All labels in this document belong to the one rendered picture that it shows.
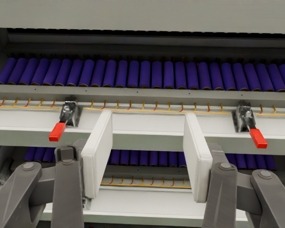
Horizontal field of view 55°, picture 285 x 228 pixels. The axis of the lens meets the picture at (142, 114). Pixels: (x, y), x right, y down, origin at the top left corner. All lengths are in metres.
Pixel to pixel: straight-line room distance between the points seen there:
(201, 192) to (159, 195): 0.41
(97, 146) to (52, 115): 0.30
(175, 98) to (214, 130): 0.08
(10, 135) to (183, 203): 0.33
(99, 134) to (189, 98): 0.28
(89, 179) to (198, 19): 0.25
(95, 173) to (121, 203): 0.40
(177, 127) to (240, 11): 0.18
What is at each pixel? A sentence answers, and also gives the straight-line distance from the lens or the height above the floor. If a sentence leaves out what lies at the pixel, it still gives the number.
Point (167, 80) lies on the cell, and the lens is 0.46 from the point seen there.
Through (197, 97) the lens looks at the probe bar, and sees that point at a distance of 0.44.
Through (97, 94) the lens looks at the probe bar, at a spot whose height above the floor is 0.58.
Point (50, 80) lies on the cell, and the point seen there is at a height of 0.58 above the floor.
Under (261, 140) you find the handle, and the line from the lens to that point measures 0.38.
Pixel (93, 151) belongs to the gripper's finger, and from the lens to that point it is 0.16.
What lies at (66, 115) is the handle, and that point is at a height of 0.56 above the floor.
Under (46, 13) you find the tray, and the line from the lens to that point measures 0.37.
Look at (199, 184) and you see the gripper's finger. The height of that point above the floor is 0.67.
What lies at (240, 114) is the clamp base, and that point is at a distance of 0.43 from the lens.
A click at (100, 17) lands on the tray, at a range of 0.35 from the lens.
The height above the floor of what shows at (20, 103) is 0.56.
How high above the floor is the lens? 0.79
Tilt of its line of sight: 33 degrees down
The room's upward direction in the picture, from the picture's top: 1 degrees clockwise
